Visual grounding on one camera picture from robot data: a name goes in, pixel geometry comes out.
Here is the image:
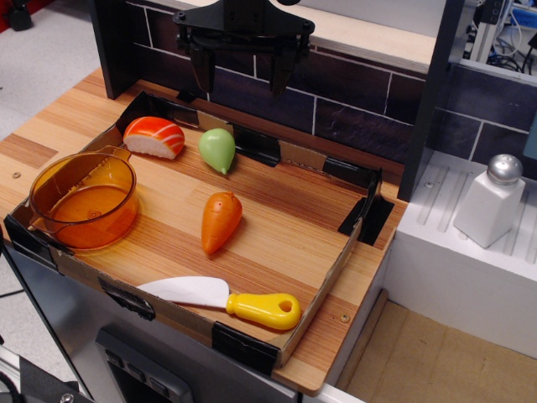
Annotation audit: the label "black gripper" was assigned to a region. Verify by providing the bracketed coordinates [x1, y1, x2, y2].
[173, 0, 315, 97]

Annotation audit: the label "orange toy carrot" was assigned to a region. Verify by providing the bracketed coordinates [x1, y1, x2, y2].
[201, 191, 242, 254]

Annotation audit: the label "orange transparent plastic pot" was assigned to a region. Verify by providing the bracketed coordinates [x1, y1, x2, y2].
[29, 146, 138, 250]

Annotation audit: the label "cardboard fence with black tape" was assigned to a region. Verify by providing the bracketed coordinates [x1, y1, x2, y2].
[1, 89, 404, 389]

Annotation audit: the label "green toy pear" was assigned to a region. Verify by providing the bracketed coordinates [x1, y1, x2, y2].
[198, 128, 236, 175]

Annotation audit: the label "salmon sushi toy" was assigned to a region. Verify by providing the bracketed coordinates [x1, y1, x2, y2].
[123, 116, 185, 160]

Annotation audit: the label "white salt shaker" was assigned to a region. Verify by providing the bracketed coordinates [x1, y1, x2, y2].
[453, 154, 525, 248]

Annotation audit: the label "grey toy oven front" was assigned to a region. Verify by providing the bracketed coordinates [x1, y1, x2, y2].
[4, 246, 302, 402]

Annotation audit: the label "white toy sink counter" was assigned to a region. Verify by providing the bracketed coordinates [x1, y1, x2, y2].
[383, 152, 536, 357]

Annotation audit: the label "dark grey vertical post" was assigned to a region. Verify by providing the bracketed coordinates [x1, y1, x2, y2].
[398, 1, 464, 202]

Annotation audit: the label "toy knife yellow handle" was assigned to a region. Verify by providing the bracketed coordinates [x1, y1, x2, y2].
[138, 276, 301, 331]

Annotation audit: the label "cables in background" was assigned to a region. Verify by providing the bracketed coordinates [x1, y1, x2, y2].
[461, 0, 537, 76]

